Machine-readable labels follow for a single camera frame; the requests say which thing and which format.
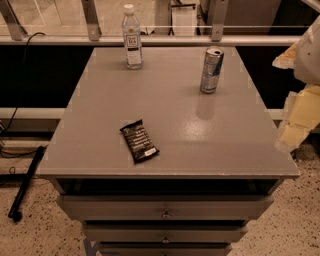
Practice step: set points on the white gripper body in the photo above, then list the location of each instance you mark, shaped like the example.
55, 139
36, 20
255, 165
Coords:
308, 61

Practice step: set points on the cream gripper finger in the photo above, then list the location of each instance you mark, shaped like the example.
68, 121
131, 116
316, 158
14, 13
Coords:
286, 60
301, 115

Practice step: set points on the silver blue redbull can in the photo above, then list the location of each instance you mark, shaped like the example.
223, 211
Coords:
211, 69

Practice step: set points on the grey drawer cabinet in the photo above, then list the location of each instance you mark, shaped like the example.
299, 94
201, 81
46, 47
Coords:
219, 144

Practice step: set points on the clear plastic water bottle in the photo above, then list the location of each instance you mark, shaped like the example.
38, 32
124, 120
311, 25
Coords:
132, 38

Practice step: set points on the top grey drawer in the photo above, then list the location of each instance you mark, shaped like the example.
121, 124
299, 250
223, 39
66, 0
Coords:
164, 208

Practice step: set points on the grey drawer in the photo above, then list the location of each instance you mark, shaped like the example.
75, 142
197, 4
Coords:
164, 250
164, 233
164, 208

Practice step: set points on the black snack bar wrapper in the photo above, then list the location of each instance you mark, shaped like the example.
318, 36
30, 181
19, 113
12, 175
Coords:
138, 141

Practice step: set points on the middle grey drawer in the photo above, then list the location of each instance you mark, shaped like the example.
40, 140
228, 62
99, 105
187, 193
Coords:
164, 233

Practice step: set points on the bottom grey drawer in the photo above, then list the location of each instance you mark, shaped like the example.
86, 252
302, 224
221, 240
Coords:
164, 250

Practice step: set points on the grey metal railing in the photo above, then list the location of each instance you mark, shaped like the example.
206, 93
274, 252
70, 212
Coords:
99, 23

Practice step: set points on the black rod on floor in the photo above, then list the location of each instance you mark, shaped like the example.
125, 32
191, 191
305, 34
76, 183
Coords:
14, 212

